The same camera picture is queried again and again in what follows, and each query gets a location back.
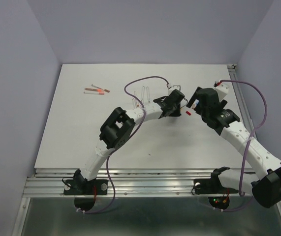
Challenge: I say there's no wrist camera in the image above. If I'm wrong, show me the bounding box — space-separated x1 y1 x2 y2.
168 85 181 95
214 83 229 102

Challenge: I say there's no pink marker pen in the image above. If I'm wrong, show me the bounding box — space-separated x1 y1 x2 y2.
83 91 105 95

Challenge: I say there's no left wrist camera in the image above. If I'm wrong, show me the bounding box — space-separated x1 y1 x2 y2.
168 85 181 95

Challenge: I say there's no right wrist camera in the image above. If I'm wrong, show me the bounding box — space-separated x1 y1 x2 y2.
214 83 229 102

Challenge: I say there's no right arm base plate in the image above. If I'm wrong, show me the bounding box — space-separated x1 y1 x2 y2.
191 178 228 195

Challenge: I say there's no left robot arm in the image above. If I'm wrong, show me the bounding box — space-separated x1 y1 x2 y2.
73 88 185 194

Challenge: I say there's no blue marker pen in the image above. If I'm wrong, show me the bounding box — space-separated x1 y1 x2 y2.
141 86 146 102

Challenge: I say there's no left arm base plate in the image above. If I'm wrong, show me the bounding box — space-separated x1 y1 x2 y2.
62 178 108 196

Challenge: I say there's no tan orange highlighter pen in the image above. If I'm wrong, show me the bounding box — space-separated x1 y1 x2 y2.
85 88 104 92

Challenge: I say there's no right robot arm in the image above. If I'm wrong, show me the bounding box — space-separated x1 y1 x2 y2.
187 85 281 208

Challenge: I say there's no aluminium front rail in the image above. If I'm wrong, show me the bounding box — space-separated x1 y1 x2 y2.
23 168 281 197

